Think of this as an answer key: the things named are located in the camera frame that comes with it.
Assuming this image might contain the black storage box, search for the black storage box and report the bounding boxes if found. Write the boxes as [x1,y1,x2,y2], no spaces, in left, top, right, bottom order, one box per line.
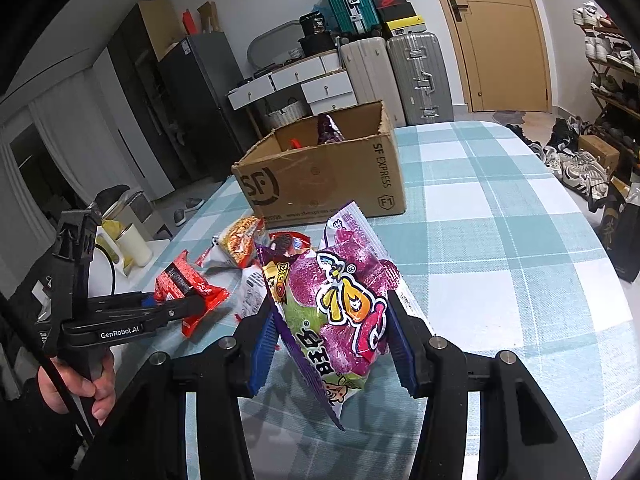
[297,34,336,58]

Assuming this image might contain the yellow red snack packet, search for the yellow red snack packet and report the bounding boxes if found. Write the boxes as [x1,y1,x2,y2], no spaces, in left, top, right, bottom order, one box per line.
[195,216,268,270]

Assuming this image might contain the beige suitcase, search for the beige suitcase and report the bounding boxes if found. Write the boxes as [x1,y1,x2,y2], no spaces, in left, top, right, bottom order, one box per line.
[339,36,407,128]

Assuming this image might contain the person's left forearm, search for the person's left forearm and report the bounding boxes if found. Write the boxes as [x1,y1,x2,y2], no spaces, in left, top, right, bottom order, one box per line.
[0,375,96,480]

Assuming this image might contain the heap of loose shoes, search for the heap of loose shoes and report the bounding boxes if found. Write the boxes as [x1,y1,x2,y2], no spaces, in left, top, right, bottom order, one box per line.
[505,117,613,201]

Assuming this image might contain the woven laundry basket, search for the woven laundry basket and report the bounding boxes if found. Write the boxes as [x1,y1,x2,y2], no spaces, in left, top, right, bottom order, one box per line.
[262,100,308,133]

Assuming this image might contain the teal checked tablecloth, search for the teal checked tablecloth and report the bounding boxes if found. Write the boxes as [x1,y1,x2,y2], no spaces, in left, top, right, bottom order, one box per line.
[165,121,633,480]

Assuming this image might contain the small brown cardboard box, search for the small brown cardboard box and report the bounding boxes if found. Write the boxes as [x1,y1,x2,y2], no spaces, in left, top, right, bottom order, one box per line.
[577,135,621,173]

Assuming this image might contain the white drawer desk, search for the white drawer desk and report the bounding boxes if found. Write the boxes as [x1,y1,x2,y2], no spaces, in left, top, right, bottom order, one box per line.
[227,51,358,116]

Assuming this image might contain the flat brown cardboard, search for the flat brown cardboard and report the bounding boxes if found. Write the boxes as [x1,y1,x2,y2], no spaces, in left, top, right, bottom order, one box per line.
[197,1,219,35]

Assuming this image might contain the yellow plastic bag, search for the yellow plastic bag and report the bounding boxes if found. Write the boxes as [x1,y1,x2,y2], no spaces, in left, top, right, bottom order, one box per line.
[97,217,126,261]

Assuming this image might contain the rows of assorted sneakers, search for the rows of assorted sneakers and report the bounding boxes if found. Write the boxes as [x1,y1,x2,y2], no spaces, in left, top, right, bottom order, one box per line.
[571,4,640,161]

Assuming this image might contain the white snack packet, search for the white snack packet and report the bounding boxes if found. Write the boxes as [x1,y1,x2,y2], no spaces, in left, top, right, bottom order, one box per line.
[235,265,273,323]

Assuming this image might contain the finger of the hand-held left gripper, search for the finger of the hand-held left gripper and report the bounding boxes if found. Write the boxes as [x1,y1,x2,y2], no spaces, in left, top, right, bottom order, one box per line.
[84,291,157,314]
[149,295,207,329]

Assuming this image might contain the black cable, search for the black cable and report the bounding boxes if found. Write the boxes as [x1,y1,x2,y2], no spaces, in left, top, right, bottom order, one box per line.
[95,237,122,293]

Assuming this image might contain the white cup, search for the white cup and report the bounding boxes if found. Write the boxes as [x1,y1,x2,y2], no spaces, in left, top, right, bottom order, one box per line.
[117,222,153,267]

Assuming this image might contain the plain black shoe box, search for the plain black shoe box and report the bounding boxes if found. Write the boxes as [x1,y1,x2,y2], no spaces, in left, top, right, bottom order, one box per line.
[380,2,418,23]

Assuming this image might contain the red cookie packet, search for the red cookie packet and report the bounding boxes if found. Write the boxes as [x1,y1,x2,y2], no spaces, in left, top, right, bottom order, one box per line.
[269,231,312,256]

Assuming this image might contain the wooden door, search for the wooden door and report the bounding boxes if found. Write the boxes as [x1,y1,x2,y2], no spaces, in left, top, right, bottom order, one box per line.
[422,0,551,113]

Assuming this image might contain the black labelled tub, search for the black labelled tub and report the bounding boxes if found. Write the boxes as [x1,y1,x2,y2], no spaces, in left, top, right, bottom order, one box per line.
[299,11,326,37]

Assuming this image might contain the yellow black shoe box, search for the yellow black shoe box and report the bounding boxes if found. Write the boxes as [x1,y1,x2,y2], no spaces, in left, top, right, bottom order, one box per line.
[384,16,427,37]

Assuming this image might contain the grey oval mirror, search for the grey oval mirror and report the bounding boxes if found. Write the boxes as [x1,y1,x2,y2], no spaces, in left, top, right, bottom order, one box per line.
[247,20,303,78]

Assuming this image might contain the silver suitcase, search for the silver suitcase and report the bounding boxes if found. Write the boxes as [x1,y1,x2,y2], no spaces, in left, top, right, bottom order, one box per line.
[386,32,455,126]

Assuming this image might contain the purple snack packet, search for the purple snack packet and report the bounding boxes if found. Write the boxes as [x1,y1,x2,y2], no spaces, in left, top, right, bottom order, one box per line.
[254,201,401,432]
[316,114,346,145]

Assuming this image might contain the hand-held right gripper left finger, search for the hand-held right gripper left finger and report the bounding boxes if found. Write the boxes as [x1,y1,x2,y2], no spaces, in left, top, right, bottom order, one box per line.
[75,301,281,480]

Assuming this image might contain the black paper bag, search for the black paper bag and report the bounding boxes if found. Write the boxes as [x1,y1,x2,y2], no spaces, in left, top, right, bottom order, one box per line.
[602,195,640,283]

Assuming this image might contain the person's left hand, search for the person's left hand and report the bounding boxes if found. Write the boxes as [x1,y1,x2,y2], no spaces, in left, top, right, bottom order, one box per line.
[39,352,117,418]

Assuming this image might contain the wooden shoe rack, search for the wooden shoe rack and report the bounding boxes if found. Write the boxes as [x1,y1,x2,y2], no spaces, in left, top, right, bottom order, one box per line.
[570,5,640,181]

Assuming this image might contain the black refrigerator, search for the black refrigerator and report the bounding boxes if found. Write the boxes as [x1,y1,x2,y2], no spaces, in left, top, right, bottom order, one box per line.
[159,31,256,183]

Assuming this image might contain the dark tall wardrobe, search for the dark tall wardrobe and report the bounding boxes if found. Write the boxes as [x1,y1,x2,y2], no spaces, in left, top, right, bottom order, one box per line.
[107,0,186,196]

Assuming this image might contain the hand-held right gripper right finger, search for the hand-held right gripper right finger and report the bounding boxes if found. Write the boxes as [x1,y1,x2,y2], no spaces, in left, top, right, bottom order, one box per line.
[387,289,594,480]

